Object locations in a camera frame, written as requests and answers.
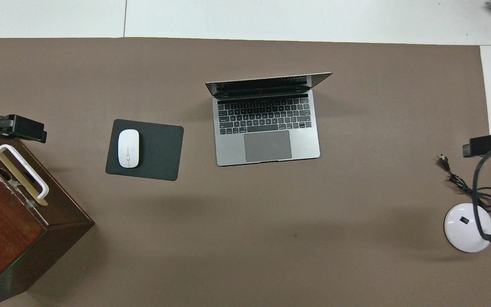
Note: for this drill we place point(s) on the white computer mouse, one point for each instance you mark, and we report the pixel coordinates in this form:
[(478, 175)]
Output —
[(128, 148)]

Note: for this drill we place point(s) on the grey aluminium laptop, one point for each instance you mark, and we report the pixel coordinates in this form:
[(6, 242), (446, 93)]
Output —
[(267, 147)]

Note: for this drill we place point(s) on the black mouse pad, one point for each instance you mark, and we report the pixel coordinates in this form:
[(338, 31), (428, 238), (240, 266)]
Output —
[(160, 149)]

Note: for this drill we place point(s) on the dark brown wooden box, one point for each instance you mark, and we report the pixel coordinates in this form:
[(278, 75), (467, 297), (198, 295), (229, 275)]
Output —
[(2, 230)]

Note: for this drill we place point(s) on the white desk lamp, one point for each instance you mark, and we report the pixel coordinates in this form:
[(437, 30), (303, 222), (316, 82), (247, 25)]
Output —
[(463, 230)]

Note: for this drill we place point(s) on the brown paper table mat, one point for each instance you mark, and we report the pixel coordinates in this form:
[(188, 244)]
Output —
[(245, 213)]

